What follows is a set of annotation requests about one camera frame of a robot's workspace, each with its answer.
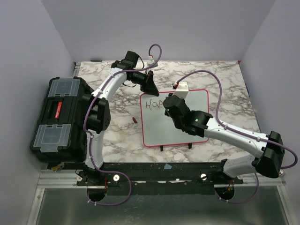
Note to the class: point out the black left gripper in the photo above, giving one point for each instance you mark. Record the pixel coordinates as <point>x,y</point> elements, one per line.
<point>148,86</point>

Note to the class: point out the pink framed whiteboard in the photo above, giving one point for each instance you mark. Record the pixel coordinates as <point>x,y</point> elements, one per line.
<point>158,129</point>

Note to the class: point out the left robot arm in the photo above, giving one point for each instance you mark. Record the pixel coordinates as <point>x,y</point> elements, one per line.
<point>97,118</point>

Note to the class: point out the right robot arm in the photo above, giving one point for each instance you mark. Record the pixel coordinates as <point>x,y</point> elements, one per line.
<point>265,151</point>

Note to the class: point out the black plastic toolbox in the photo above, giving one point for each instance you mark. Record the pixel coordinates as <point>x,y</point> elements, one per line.
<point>59,134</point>

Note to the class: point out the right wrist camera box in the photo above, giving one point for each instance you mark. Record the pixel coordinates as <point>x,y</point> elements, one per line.
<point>181,89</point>

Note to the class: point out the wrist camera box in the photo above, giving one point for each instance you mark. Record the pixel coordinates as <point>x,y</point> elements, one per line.
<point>181,89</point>
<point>152,62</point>

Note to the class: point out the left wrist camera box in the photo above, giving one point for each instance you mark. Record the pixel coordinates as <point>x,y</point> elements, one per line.
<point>152,62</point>

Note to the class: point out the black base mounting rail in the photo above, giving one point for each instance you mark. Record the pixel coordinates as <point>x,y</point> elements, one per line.
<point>122,179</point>

